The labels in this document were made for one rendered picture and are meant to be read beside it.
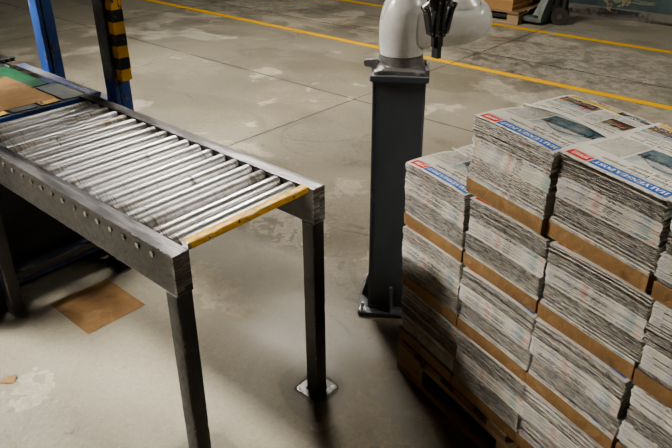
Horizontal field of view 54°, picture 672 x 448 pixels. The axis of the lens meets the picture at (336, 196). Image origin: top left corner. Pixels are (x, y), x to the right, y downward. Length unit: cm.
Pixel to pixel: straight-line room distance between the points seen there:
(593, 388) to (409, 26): 127
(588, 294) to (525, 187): 30
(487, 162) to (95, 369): 163
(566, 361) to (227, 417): 115
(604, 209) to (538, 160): 20
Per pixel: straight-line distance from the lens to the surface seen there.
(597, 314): 169
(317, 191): 197
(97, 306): 300
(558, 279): 174
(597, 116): 189
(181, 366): 191
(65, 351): 280
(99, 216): 194
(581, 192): 162
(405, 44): 233
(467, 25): 239
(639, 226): 154
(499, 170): 178
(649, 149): 170
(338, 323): 273
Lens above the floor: 166
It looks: 27 degrees down
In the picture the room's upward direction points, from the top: straight up
